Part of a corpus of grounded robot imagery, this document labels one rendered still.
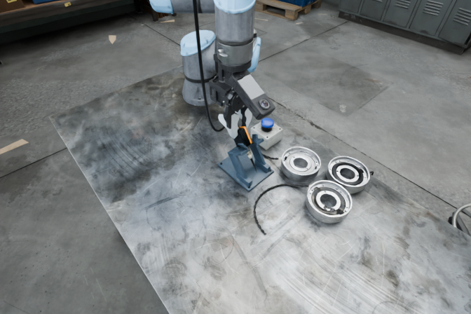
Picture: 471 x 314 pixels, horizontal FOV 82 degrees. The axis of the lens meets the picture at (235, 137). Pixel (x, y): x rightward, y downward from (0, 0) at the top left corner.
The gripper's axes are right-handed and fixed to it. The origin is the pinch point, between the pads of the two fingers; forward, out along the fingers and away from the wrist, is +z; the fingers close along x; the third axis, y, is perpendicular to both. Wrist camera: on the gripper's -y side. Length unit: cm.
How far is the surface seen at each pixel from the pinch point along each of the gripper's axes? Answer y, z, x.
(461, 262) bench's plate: -53, 12, -16
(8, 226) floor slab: 104, 92, 77
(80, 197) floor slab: 97, 92, 40
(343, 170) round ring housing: -22.2, 10.4, -18.2
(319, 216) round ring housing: -26.0, 9.3, -0.8
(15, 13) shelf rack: 320, 49, 5
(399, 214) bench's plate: -38.4, 12.0, -17.5
